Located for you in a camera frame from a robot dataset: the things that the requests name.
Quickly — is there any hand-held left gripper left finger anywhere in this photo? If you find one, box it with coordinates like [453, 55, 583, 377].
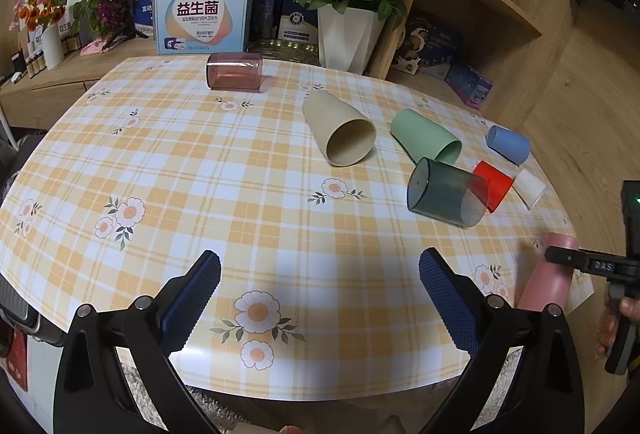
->
[52, 250, 223, 434]

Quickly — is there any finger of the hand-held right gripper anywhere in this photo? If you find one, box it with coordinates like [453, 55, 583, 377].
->
[544, 245, 640, 282]

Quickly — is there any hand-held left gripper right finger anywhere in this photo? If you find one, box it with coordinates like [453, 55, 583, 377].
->
[415, 247, 585, 434]

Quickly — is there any pink cup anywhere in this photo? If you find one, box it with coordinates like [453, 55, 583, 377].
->
[517, 233, 579, 316]

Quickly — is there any white cup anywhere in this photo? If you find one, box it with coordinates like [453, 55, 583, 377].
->
[513, 169, 547, 210]

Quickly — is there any clear dark teal cup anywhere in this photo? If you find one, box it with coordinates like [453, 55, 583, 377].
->
[406, 157, 490, 229]

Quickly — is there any red cup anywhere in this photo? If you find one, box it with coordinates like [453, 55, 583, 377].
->
[472, 160, 515, 214]

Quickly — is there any blue cup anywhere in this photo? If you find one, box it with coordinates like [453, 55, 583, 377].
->
[485, 124, 531, 165]

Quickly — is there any green cup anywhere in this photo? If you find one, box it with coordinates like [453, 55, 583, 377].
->
[390, 108, 463, 165]

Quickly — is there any beige cup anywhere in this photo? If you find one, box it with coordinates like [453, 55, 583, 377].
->
[301, 91, 377, 167]

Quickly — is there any clear brown cup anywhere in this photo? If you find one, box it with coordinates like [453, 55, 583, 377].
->
[206, 53, 264, 93]

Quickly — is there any person's right hand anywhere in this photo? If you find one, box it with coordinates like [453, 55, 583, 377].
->
[597, 287, 640, 361]

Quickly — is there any yellow plaid floral tablecloth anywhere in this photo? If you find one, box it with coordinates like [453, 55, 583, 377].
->
[0, 55, 596, 403]

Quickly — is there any purple box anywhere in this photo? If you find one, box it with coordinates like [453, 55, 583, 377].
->
[444, 61, 494, 111]

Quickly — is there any wooden shelf unit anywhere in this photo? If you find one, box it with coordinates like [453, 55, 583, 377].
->
[366, 0, 577, 136]

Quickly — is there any wooden sideboard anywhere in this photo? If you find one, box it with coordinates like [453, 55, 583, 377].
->
[0, 36, 213, 131]

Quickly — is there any blue illustrated box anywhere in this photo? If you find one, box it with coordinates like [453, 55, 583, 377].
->
[391, 11, 464, 76]

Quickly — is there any golden tray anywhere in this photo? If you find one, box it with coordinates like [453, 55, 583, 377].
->
[246, 39, 321, 64]

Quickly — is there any pink cloth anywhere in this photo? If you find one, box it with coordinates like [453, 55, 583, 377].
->
[81, 36, 137, 58]

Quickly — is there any white faceted vase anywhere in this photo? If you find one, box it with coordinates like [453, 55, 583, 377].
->
[317, 6, 386, 70]

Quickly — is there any light blue printed box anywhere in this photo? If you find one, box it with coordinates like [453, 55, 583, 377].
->
[154, 0, 251, 56]

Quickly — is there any row of small bottles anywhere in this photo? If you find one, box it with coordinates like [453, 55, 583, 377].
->
[9, 40, 47, 81]

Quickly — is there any white ribbed vase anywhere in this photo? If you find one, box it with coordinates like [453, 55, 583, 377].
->
[40, 23, 66, 68]

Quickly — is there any white and blue bag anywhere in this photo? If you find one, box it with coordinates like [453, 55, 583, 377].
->
[132, 0, 159, 38]

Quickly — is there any navy box with emblem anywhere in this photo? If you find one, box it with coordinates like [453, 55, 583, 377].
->
[276, 0, 321, 48]

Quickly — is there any tall navy box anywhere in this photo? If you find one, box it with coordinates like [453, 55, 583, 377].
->
[249, 0, 281, 41]

